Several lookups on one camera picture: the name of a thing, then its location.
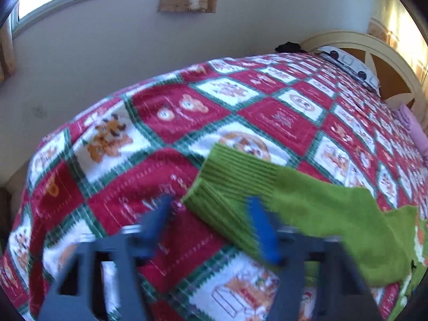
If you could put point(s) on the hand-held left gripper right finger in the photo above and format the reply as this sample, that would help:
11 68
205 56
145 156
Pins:
264 234

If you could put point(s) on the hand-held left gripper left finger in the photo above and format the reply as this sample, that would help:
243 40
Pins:
157 222

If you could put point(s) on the green knit sweater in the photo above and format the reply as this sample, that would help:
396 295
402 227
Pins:
311 200

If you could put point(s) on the red white printed blanket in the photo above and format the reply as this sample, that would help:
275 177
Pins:
167 133

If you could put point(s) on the pink pillow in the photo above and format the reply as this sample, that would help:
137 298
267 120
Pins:
413 120

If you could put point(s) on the dark cloth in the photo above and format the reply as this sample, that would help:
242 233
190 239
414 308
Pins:
289 47

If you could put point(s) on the white black-patterned pillow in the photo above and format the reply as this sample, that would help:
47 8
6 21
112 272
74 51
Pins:
351 63

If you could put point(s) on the cream bed headboard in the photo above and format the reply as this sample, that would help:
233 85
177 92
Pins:
388 60

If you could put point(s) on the sunlit yellow curtain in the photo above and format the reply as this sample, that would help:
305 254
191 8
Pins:
401 30

